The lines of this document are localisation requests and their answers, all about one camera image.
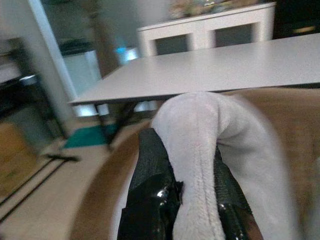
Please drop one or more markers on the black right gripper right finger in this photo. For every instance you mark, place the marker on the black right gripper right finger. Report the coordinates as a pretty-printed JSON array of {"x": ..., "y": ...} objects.
[{"x": 228, "y": 190}]

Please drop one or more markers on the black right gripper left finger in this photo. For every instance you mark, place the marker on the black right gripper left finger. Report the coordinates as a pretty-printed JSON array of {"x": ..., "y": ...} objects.
[{"x": 150, "y": 180}]

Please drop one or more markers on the white plush pillow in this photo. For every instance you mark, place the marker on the white plush pillow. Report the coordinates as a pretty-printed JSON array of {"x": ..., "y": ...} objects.
[{"x": 212, "y": 160}]

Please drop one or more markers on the teal floor mat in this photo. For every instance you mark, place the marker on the teal floor mat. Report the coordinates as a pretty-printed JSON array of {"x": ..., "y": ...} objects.
[{"x": 87, "y": 136}]

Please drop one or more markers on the grey table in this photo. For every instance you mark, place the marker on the grey table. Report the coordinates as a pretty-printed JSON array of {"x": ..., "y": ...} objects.
[{"x": 205, "y": 70}]

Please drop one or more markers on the white bin with black lid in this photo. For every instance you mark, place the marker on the white bin with black lid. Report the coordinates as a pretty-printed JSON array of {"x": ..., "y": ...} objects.
[{"x": 80, "y": 65}]

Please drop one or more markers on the black shelf unit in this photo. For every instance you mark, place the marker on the black shelf unit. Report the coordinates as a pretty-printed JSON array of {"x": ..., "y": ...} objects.
[{"x": 22, "y": 95}]

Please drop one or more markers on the white sideboard cabinet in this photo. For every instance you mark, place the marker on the white sideboard cabinet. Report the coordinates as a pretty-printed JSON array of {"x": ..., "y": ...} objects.
[{"x": 207, "y": 32}]

